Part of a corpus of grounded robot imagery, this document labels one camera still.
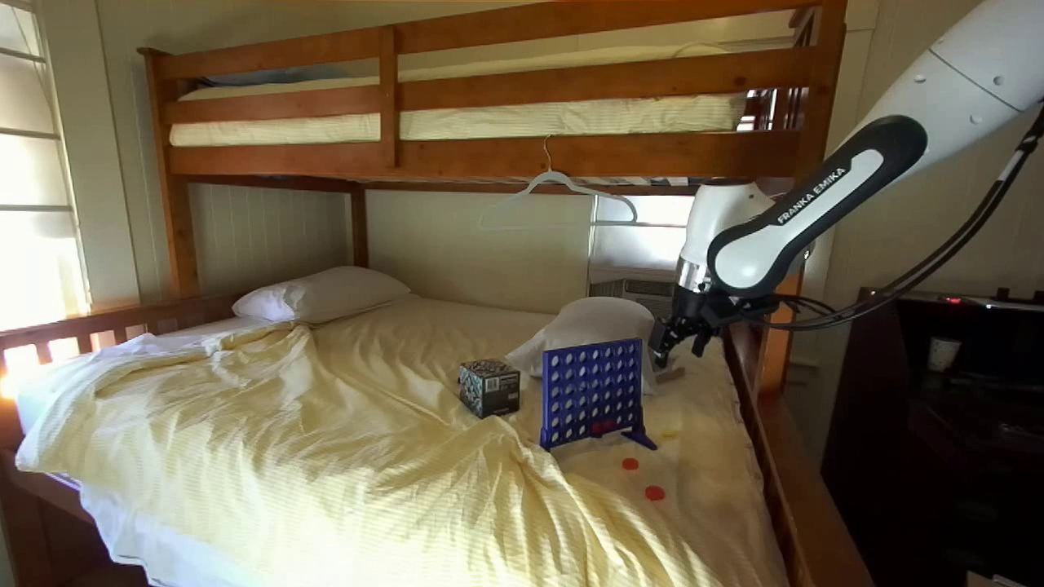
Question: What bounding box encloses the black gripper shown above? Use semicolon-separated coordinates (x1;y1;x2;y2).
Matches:
649;288;733;367

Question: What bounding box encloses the blue connect four grid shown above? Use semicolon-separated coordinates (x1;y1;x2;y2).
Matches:
536;334;661;454

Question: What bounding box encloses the window air conditioner unit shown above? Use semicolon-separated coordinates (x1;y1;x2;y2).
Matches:
591;277;680;319

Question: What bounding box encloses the large white pillow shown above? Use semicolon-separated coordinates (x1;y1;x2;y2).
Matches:
503;293;663;385

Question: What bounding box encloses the small dark printed box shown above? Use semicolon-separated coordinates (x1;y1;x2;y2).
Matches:
454;358;527;419

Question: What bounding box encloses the white plastic clothes hanger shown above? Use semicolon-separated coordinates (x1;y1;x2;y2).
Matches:
513;144;642;225

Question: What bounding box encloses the bunk mattress pale yellow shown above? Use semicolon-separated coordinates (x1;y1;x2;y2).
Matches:
167;5;814;151

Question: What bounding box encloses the white cup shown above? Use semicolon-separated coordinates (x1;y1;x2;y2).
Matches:
926;334;967;375

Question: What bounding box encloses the dark wooden cabinet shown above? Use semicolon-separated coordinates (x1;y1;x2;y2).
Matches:
819;288;1044;587

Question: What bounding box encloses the flat white pillow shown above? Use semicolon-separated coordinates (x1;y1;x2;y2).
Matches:
230;263;414;327

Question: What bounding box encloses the pale yellow bed sheet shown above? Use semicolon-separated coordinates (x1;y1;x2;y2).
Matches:
10;293;792;587

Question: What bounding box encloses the bright window with blinds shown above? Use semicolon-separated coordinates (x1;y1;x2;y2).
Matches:
0;0;91;330

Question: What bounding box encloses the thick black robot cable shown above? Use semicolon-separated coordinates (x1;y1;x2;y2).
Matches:
761;107;1044;334

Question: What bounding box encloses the wooden bunk bed frame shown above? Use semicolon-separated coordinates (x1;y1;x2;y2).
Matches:
0;0;876;587

